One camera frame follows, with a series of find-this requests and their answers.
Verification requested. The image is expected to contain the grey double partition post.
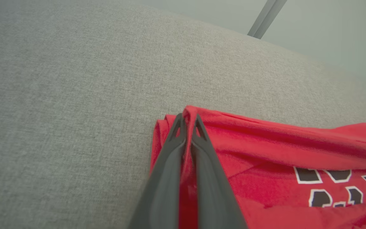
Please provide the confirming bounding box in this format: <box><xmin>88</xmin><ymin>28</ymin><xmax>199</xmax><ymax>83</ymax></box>
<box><xmin>247</xmin><ymin>0</ymin><xmax>288</xmax><ymax>40</ymax></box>

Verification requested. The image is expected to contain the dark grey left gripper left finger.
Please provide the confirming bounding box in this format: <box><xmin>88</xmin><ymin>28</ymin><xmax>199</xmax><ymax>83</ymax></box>
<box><xmin>127</xmin><ymin>113</ymin><xmax>187</xmax><ymax>229</ymax></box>

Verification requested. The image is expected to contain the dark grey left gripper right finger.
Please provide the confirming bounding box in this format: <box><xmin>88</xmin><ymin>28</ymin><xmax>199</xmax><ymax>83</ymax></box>
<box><xmin>191</xmin><ymin>114</ymin><xmax>248</xmax><ymax>229</ymax></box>

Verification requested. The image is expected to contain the red white basketball jersey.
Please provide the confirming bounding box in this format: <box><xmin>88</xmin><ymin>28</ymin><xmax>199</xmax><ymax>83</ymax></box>
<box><xmin>150</xmin><ymin>106</ymin><xmax>366</xmax><ymax>229</ymax></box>

